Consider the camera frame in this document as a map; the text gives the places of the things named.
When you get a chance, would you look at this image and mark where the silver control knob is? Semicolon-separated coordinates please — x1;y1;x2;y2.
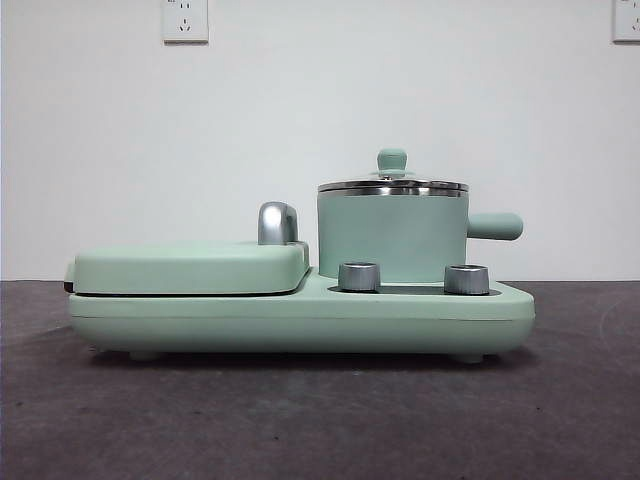
443;263;490;295
337;261;383;291

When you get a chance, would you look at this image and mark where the mint green breakfast machine base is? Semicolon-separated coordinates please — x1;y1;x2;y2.
67;266;536;362

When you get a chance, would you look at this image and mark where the mint green pot with handle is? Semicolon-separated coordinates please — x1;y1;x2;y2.
316;192;525;279

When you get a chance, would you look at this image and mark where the mint griddle lid chrome handle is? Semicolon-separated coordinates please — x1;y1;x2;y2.
63;200;310;296

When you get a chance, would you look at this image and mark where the white wall socket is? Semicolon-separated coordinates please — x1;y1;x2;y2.
161;0;210;44
612;0;640;43

